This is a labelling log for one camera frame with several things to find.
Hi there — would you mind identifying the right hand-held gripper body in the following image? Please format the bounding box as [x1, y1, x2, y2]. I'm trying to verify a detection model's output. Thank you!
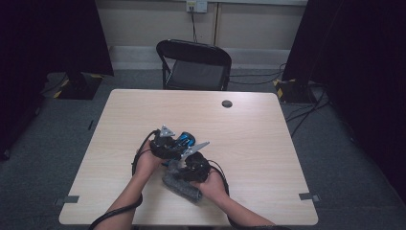
[179, 141, 213, 184]

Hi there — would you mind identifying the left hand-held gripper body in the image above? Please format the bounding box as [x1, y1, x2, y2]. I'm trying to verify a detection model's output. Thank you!
[149, 125, 185, 160]

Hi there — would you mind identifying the blue and black toy car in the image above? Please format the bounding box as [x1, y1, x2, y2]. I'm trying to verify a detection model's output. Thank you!
[161, 130, 199, 168]

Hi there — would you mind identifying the grey towel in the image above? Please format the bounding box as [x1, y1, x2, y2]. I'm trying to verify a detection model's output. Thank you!
[161, 158, 204, 205]

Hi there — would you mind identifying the person's left hand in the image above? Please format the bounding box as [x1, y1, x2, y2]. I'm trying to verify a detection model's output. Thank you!
[135, 140, 166, 180]

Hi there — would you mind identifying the person's right hand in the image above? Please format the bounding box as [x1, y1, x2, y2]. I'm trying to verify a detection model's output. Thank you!
[190, 170, 230, 206]

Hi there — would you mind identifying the black folding chair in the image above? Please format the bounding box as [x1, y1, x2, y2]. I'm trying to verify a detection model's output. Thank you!
[155, 38, 233, 92]

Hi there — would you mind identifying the stand base with striped tape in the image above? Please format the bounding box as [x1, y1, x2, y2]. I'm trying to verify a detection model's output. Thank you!
[52, 71, 105, 101]
[272, 78, 318, 104]

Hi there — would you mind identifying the grey tape strip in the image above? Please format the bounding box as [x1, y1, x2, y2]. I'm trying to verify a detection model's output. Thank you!
[54, 195, 80, 206]
[298, 192, 322, 203]

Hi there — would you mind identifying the black curtain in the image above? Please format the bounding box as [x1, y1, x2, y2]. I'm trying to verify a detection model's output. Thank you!
[0, 0, 115, 161]
[282, 0, 406, 203]

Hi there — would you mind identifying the right hand-held gripper black cable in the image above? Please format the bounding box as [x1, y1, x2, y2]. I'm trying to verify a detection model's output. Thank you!
[207, 158, 292, 230]

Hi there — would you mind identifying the hand-held gripper black cable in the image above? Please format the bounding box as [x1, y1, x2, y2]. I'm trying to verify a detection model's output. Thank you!
[207, 158, 292, 230]
[88, 128, 160, 230]

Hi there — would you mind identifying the left hand-held gripper black cable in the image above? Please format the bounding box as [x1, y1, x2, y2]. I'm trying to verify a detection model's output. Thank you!
[88, 128, 160, 230]

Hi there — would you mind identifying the black floor cable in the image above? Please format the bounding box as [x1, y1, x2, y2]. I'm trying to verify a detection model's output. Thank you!
[284, 85, 333, 139]
[229, 61, 287, 86]

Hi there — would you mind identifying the black socket cable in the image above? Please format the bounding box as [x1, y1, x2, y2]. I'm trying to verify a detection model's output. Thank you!
[190, 7, 199, 43]

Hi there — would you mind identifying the beige wall conduit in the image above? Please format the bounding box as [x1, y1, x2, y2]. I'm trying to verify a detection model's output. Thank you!
[213, 2, 222, 46]

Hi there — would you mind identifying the white wall socket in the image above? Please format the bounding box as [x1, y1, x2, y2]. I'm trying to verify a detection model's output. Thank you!
[186, 0, 209, 14]

